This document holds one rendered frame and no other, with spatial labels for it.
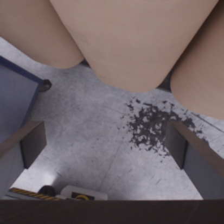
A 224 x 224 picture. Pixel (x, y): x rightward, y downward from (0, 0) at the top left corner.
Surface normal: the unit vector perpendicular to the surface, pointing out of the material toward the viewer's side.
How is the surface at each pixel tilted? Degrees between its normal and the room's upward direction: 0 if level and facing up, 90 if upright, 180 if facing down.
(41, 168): 0
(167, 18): 90
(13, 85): 0
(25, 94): 0
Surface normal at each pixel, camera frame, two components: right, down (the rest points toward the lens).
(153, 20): -0.09, 0.99
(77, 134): -0.11, -0.11
